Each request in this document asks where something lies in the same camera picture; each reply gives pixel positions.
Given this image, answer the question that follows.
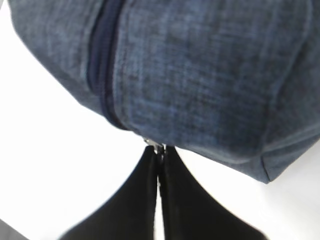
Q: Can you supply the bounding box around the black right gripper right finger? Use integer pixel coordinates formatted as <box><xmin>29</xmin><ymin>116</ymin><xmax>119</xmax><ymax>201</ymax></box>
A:
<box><xmin>157</xmin><ymin>146</ymin><xmax>267</xmax><ymax>240</ymax></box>

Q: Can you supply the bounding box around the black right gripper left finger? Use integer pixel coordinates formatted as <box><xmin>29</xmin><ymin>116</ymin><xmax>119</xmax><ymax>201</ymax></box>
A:
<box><xmin>61</xmin><ymin>146</ymin><xmax>158</xmax><ymax>240</ymax></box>

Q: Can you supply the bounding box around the dark blue lunch bag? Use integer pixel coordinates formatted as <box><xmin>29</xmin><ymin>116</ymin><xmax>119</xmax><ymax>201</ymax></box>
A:
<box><xmin>8</xmin><ymin>0</ymin><xmax>320</xmax><ymax>184</ymax></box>

